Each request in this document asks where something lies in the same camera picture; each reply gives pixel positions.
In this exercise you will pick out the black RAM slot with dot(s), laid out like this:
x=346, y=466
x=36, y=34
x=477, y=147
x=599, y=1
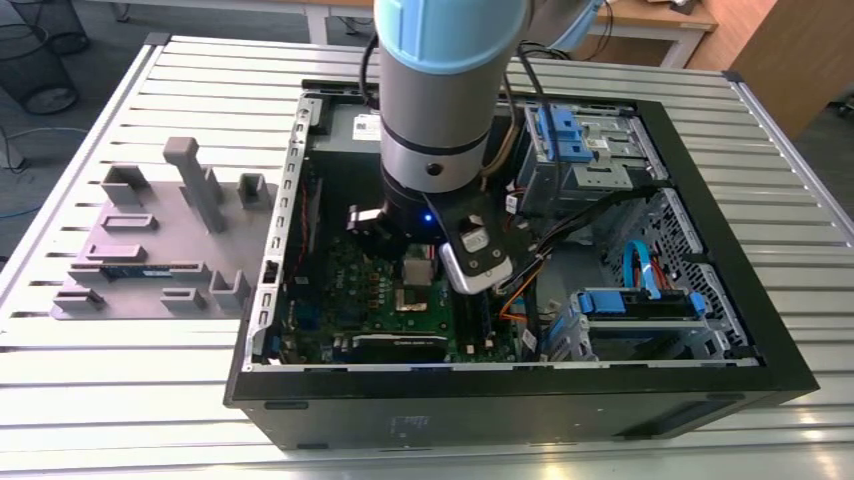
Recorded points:
x=463, y=325
x=471, y=325
x=479, y=325

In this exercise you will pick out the CPU socket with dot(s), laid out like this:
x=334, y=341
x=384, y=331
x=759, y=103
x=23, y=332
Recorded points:
x=411, y=299

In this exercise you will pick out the white desk frame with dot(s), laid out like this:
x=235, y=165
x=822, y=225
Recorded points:
x=316, y=27

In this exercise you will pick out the blue drive latch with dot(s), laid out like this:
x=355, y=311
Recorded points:
x=567, y=135

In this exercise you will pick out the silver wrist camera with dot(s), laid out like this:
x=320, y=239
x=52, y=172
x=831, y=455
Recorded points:
x=477, y=270

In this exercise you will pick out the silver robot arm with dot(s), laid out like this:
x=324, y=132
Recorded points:
x=440, y=100

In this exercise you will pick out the wooden desk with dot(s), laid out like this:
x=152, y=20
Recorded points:
x=654, y=20

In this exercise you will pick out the silver drive cage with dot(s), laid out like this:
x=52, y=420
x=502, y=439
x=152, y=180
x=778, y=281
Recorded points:
x=667, y=330
x=601, y=180

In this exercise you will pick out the silver power supply unit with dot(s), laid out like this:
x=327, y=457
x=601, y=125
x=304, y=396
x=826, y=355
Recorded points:
x=340, y=120

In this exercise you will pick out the silver square CPU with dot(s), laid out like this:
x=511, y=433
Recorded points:
x=420, y=272

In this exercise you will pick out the grey parts rack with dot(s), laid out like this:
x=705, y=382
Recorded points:
x=167, y=235

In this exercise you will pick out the wooden cabinet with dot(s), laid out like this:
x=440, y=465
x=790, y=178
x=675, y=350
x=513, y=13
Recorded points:
x=787, y=60

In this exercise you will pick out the blue board connector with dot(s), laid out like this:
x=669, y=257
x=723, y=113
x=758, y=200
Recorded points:
x=308, y=317

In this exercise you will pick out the black PC case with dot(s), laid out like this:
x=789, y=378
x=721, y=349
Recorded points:
x=467, y=400

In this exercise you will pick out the green motherboard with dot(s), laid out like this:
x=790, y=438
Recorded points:
x=360, y=310

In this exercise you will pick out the blue disk carrier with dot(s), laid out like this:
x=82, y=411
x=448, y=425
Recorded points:
x=601, y=305

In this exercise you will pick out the black graphics card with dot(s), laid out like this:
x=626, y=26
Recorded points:
x=400, y=350

